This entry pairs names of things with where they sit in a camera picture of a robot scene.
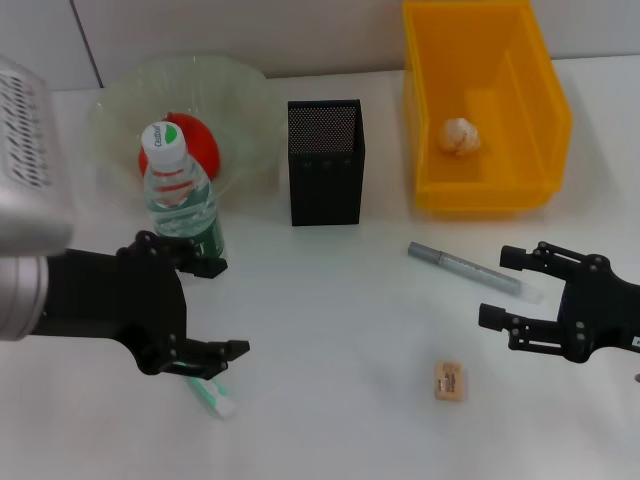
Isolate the green white pen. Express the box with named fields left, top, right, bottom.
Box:
left=182, top=374, right=237, bottom=419

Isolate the translucent wavy fruit plate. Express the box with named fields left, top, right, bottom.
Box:
left=87, top=53, right=281, bottom=211

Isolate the clear bottle green label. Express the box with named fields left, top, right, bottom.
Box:
left=139, top=121, right=229, bottom=266

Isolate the red-orange toy fruit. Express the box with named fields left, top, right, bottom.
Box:
left=138, top=111, right=222, bottom=184

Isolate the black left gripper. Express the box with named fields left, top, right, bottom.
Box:
left=39, top=230, right=251, bottom=380

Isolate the yellow plastic bin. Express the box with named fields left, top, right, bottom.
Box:
left=402, top=0, right=574, bottom=212

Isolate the paper ball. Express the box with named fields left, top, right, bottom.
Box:
left=438, top=117, right=482, bottom=158

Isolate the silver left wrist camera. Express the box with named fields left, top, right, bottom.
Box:
left=0, top=53, right=77, bottom=259

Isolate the beige eraser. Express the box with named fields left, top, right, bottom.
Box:
left=432, top=359, right=471, bottom=402

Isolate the silver marker pen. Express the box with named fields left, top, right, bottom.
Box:
left=407, top=241, right=545, bottom=304

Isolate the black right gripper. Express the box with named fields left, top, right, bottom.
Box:
left=477, top=240, right=640, bottom=365

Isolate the black mesh pen holder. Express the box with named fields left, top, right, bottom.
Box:
left=287, top=98, right=367, bottom=228

